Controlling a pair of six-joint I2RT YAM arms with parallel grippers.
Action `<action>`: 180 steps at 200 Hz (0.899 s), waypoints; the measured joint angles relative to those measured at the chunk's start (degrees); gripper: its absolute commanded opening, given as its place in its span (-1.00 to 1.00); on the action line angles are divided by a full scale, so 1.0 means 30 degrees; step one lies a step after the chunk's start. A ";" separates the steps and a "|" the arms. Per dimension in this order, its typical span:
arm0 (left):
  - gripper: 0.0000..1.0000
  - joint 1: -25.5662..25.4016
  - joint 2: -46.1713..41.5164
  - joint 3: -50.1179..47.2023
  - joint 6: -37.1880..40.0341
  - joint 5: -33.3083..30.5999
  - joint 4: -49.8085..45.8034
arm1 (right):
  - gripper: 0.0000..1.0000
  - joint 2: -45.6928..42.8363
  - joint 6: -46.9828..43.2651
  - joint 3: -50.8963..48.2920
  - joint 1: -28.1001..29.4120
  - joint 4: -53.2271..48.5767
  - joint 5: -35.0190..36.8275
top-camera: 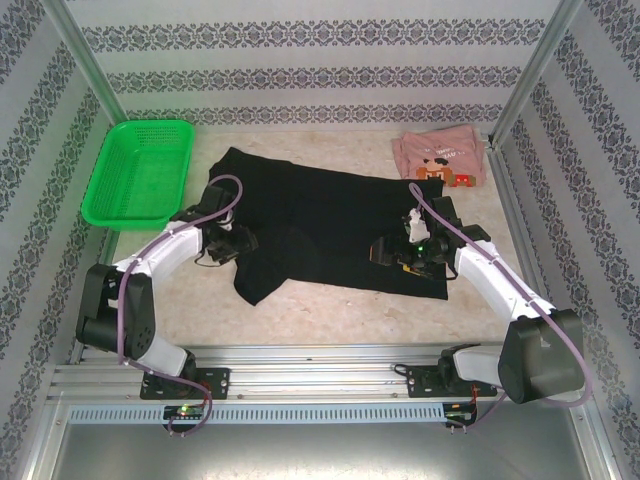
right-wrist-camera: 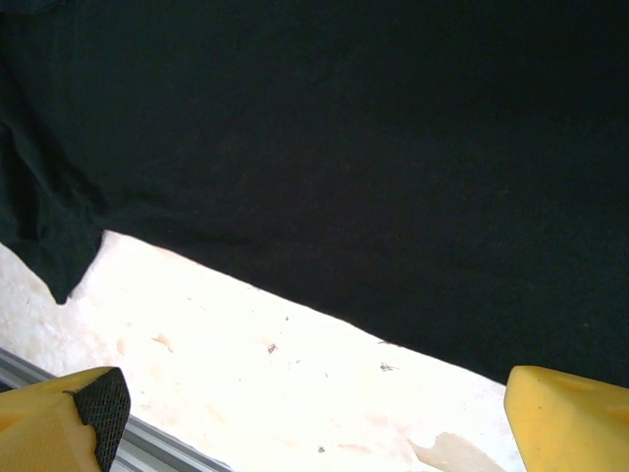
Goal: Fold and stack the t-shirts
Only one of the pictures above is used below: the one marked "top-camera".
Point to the black t-shirt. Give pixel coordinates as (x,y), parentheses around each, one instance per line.
(325,225)

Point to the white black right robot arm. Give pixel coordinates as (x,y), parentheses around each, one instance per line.
(485,280)

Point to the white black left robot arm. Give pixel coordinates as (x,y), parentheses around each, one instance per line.
(165,250)

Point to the pink printed t-shirt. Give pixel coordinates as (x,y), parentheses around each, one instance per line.
(440,155)

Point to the green plastic basket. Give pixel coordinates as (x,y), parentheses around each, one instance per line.
(140,175)

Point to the small circuit board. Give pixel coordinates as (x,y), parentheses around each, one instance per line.
(185,411)
(460,412)

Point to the grey metal sheet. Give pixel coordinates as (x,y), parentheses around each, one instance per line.
(320,455)

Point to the aluminium side rail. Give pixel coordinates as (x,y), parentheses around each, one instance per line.
(92,300)
(520,240)

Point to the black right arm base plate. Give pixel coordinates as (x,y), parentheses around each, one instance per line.
(422,382)

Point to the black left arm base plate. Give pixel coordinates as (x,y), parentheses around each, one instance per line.
(215,382)

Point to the aluminium mounting rail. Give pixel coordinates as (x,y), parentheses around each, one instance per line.
(310,380)

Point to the aluminium frame post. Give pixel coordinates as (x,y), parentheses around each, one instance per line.
(540,65)
(85,55)

